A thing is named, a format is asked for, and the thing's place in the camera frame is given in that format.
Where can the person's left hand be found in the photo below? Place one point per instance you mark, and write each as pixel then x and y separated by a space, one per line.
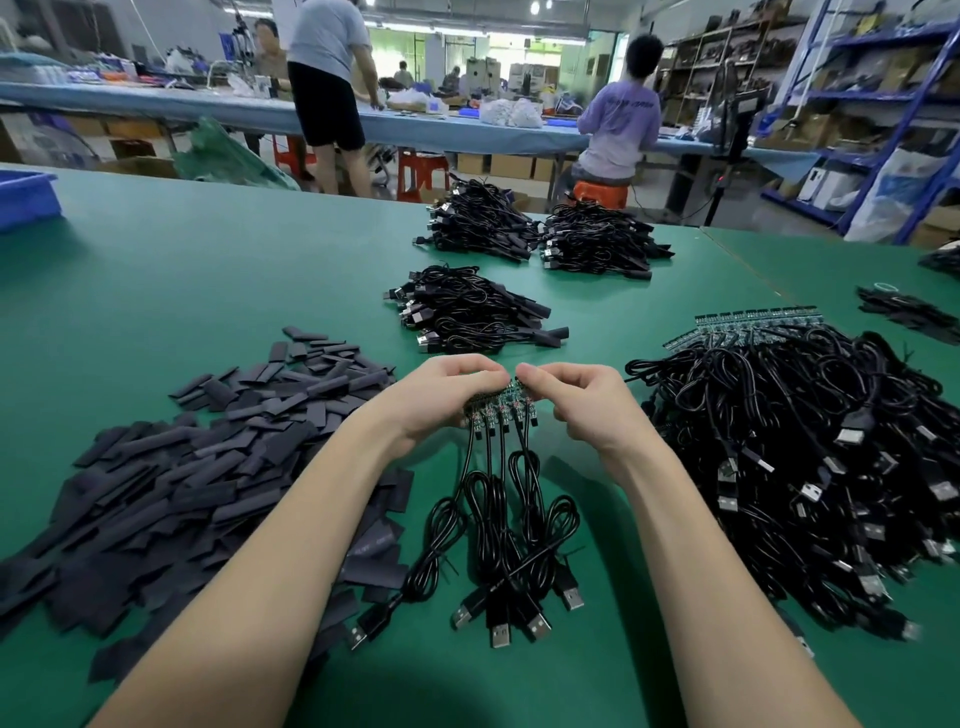
pixel 435 398

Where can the person's right hand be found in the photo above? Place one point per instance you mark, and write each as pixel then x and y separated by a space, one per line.
pixel 600 408

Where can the pile of black sleeve strips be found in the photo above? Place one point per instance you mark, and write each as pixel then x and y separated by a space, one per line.
pixel 165 480

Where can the person's right forearm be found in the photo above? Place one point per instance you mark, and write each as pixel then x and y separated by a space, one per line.
pixel 735 608

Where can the person's left forearm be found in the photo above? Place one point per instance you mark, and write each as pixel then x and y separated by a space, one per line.
pixel 240 600

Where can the orange plastic stool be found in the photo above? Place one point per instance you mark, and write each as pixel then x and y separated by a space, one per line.
pixel 600 194

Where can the black tripod stand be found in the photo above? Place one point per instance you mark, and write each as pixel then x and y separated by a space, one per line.
pixel 735 128

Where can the green plastic bag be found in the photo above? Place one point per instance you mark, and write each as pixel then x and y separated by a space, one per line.
pixel 233 158

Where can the white plastic bag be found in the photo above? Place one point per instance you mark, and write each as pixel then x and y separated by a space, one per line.
pixel 888 198

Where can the dark storage shelf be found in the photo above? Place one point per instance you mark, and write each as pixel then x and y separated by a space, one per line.
pixel 713 60

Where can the open cardboard box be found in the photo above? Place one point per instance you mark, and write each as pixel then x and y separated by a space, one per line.
pixel 135 165

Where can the long blue work table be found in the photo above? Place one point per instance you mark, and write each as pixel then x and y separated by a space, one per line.
pixel 150 108

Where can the blue plastic bin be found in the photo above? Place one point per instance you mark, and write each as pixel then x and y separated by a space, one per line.
pixel 27 198

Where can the blue metal shelving rack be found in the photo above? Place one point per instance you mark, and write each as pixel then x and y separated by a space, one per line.
pixel 885 38

